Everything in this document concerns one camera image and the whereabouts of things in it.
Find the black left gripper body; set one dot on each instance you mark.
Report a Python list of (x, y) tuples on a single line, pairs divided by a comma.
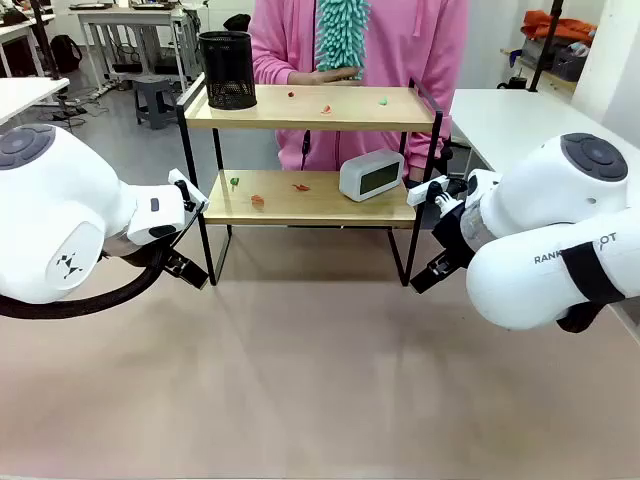
[(135, 252)]

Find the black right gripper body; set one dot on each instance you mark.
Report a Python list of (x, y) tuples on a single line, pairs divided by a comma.
[(452, 235)]

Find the teal chenille duster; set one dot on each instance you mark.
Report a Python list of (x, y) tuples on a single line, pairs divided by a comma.
[(342, 35)]

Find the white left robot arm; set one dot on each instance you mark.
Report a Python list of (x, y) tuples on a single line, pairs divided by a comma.
[(55, 200)]

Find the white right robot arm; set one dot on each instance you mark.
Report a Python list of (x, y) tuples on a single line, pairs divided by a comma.
[(545, 210)]

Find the person's hand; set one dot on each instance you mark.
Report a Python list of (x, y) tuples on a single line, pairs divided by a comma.
[(320, 76)]

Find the crumpled red paper scrap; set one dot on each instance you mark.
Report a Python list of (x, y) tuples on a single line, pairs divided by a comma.
[(257, 200)]

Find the dark green paper scrap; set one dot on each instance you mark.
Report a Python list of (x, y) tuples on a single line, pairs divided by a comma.
[(234, 182)]

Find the white digital alarm clock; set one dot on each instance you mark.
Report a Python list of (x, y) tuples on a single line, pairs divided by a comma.
[(370, 175)]

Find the large white table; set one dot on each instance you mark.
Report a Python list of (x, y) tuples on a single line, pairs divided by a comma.
[(510, 125)]

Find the long red paper scrap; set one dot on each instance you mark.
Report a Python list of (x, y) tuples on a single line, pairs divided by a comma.
[(301, 187)]

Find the light green paper scrap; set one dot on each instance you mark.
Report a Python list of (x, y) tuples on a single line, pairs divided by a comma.
[(383, 101)]

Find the grey plastic stool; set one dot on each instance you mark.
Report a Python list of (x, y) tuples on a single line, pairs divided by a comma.
[(155, 97)]

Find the orange-red paper scrap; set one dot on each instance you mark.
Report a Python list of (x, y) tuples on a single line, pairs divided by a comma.
[(326, 110)]

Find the white side table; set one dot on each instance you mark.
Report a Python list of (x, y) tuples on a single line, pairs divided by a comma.
[(25, 95)]

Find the person in pink hoodie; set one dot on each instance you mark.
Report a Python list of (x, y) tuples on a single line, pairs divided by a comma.
[(400, 45)]

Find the black mesh pen holder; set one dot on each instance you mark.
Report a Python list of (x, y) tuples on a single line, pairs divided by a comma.
[(227, 70)]

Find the black backpack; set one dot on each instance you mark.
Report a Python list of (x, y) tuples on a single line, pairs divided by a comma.
[(66, 52)]

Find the black stand pole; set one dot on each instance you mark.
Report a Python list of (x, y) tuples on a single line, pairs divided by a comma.
[(546, 45)]

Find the black tripod pole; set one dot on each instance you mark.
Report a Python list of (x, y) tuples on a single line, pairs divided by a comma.
[(46, 40)]

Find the orange cloth pile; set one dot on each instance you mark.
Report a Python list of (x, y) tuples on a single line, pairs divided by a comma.
[(555, 27)]

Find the white desk with clutter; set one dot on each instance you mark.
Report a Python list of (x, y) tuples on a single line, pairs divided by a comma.
[(130, 15)]

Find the black cap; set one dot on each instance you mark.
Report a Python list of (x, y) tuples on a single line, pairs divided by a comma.
[(237, 22)]

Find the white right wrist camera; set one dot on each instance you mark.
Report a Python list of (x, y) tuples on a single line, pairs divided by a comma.
[(425, 191)]

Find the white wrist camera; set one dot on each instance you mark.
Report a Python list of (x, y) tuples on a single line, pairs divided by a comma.
[(181, 181), (425, 191)]

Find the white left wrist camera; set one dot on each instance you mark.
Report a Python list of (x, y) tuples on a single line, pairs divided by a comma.
[(181, 181)]

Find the wooden shelf black metal frame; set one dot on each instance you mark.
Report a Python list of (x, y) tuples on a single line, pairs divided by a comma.
[(300, 112)]

